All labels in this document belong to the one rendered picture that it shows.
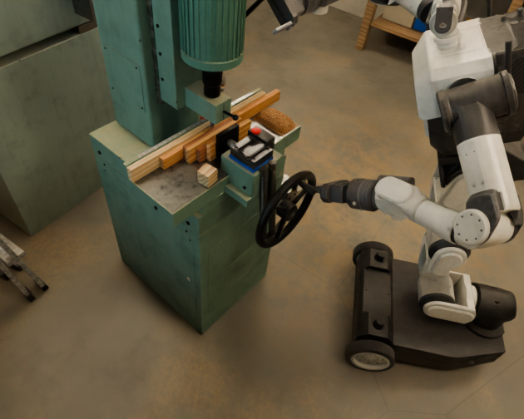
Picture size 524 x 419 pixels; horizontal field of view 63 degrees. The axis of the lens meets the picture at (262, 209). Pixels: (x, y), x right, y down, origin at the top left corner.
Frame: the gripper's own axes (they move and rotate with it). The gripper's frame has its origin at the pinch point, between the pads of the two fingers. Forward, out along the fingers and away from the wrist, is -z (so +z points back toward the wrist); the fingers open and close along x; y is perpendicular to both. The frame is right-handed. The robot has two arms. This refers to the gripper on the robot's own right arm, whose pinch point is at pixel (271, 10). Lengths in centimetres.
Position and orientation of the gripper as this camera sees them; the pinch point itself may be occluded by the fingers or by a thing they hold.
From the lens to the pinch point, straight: 129.9
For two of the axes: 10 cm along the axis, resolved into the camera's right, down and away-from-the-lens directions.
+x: 5.1, 8.4, 1.9
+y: -5.6, 1.5, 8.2
